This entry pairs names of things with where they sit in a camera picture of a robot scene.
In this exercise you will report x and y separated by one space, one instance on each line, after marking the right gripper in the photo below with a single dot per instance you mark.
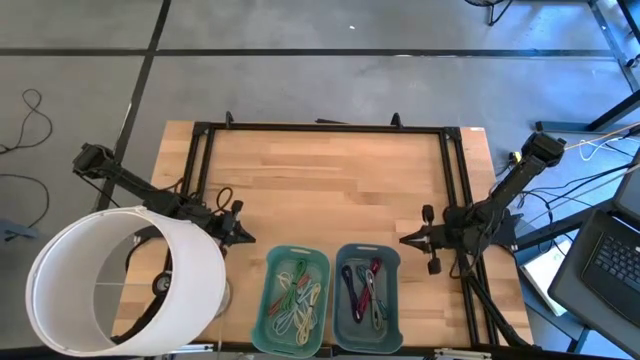
439 237

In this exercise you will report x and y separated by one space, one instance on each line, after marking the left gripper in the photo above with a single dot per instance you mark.
231 227

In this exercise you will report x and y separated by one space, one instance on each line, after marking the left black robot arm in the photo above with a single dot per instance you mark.
130 182

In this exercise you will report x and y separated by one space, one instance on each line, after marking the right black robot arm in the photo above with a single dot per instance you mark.
520 175

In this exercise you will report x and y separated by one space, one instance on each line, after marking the white round lampshade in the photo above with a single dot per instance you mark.
200 285

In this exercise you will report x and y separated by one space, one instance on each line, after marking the blue-grey plastic bin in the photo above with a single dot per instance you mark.
392 320

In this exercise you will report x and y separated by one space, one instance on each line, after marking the green plastic bin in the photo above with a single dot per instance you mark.
261 325

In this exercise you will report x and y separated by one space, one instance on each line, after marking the white book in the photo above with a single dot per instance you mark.
547 272

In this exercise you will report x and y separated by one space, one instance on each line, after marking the dark grey laptop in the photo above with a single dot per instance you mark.
600 280

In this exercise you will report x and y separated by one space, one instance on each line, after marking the grey-blue floor object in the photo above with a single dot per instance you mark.
15 230

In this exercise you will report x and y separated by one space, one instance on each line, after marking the silver metal bracket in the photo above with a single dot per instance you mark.
460 354

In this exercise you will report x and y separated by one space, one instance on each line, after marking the black aluminium table frame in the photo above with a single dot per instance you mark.
325 127

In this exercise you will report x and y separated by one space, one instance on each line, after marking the black desk frame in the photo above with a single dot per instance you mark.
607 35

